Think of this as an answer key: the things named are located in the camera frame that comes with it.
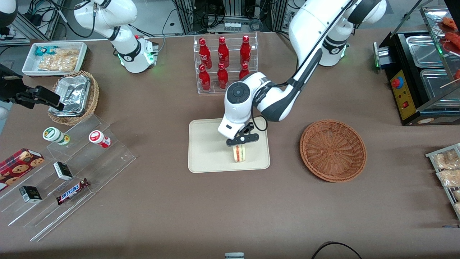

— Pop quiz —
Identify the red tartan cookie box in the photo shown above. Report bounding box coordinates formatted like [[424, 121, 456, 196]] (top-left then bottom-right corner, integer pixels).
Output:
[[0, 148, 45, 191]]

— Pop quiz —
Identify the cream rectangular tray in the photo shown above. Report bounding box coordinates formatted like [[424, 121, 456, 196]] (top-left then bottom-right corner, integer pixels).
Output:
[[188, 116, 271, 173]]

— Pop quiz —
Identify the aluminium frame structure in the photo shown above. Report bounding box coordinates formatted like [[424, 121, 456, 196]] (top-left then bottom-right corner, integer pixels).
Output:
[[174, 0, 288, 33]]

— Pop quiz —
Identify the white plastic bin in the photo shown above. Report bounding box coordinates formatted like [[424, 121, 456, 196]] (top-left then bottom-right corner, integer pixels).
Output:
[[22, 42, 88, 77]]

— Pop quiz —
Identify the tray of packaged pastries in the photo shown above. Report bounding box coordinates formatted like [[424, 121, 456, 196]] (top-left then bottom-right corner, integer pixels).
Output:
[[426, 143, 460, 220]]

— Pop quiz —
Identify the red sausage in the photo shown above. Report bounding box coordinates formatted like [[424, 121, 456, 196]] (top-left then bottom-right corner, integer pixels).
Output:
[[444, 32, 460, 55], [442, 17, 460, 31]]

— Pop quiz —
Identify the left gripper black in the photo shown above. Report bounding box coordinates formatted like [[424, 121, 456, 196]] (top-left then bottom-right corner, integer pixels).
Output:
[[226, 122, 260, 147]]

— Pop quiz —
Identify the triangular sandwich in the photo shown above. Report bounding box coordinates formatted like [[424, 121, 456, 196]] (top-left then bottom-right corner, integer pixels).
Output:
[[232, 144, 247, 163]]

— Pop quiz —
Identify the steel warmer pan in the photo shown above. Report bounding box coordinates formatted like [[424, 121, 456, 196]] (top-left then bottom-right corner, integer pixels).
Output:
[[405, 35, 442, 68], [420, 68, 460, 102]]

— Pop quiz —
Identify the oval tan wicker basket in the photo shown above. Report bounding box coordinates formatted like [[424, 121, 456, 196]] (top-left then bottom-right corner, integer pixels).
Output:
[[48, 71, 99, 126]]

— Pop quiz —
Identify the round brown wicker basket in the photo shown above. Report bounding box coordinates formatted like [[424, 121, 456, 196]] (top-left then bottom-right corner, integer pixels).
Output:
[[299, 119, 367, 183]]

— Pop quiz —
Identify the black looped cable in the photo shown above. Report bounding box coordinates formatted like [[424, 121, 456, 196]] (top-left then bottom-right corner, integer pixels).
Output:
[[311, 242, 363, 259]]

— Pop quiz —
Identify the teal snack packet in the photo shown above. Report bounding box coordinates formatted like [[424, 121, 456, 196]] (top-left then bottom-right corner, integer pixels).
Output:
[[35, 45, 58, 56]]

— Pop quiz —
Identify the small black carton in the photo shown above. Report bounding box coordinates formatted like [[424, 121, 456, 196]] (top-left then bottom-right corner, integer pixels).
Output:
[[53, 162, 73, 181], [19, 186, 42, 203]]

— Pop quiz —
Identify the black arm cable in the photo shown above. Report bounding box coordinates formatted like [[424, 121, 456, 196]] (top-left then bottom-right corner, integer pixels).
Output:
[[251, 0, 354, 131]]

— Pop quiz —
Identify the clear bag of chips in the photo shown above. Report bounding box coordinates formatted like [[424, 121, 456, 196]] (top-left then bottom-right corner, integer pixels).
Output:
[[54, 48, 80, 60], [38, 56, 78, 72]]

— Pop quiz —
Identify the black food warmer cabinet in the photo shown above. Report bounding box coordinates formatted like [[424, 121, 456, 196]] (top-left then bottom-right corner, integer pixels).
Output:
[[373, 4, 460, 126]]

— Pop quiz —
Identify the clear acrylic bottle rack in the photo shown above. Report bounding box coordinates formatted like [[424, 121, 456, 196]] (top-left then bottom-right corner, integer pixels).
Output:
[[193, 32, 258, 95]]

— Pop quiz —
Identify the Snickers chocolate bar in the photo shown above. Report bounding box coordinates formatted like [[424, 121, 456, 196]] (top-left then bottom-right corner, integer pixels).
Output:
[[56, 178, 90, 205]]

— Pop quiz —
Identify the clear acrylic stepped shelf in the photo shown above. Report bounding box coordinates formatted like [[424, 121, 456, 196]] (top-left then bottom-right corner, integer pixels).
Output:
[[0, 114, 136, 242]]

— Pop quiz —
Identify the red lid white cup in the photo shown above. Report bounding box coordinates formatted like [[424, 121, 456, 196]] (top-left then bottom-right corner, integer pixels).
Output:
[[89, 130, 111, 148]]

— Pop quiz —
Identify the silver foil container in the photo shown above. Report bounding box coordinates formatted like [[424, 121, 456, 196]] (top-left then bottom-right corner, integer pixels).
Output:
[[50, 75, 91, 117]]

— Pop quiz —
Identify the green lid white cup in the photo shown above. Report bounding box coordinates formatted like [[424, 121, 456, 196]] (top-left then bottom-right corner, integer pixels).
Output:
[[43, 127, 70, 146]]

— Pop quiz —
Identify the grey aluminium profile rail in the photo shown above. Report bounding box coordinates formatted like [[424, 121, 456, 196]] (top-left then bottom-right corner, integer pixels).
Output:
[[0, 14, 67, 46]]

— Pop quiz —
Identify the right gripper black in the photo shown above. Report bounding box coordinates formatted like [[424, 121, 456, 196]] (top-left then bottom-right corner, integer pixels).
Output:
[[0, 64, 65, 111]]

